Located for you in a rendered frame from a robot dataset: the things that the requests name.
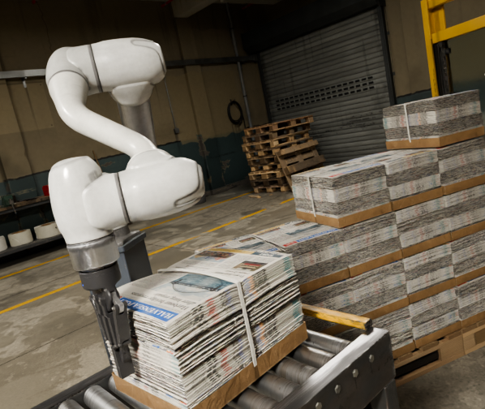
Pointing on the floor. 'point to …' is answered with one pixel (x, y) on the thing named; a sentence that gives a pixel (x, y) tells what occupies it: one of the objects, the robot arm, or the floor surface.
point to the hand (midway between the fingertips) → (122, 359)
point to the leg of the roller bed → (386, 398)
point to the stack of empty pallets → (268, 160)
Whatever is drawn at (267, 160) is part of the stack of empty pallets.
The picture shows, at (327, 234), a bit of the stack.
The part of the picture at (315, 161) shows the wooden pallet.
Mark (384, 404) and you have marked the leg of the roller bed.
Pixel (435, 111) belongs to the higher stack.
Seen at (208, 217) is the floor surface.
